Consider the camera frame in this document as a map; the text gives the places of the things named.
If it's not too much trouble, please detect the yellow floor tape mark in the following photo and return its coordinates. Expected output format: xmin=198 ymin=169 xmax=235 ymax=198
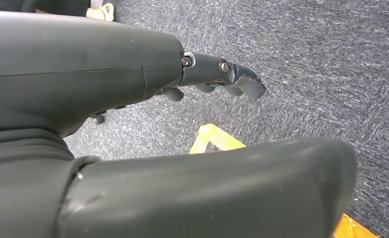
xmin=189 ymin=123 xmax=247 ymax=154

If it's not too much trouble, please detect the person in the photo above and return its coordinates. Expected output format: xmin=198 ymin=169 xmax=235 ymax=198
xmin=22 ymin=0 xmax=92 ymax=17

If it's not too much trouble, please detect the person's foot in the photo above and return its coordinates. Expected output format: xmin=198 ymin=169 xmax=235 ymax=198
xmin=86 ymin=2 xmax=115 ymax=22

